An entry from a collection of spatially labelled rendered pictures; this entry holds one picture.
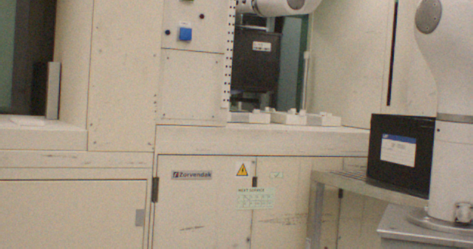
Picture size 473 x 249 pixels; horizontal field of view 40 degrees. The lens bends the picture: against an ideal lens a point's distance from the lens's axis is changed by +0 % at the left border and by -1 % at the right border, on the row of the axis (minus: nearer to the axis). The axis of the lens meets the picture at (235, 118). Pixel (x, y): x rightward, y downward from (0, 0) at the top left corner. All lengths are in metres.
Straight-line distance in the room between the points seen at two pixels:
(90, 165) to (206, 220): 0.35
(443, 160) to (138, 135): 0.76
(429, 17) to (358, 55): 1.05
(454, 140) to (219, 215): 0.77
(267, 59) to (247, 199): 0.45
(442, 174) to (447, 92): 0.14
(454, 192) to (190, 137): 0.74
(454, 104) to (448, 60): 0.08
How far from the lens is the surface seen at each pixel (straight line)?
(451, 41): 1.13
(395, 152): 1.68
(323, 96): 2.32
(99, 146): 1.59
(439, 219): 1.20
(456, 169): 1.18
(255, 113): 1.97
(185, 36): 1.64
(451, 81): 1.17
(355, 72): 2.18
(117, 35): 1.59
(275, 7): 1.79
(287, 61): 2.73
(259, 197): 1.78
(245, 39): 1.93
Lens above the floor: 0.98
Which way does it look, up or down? 3 degrees down
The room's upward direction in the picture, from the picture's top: 4 degrees clockwise
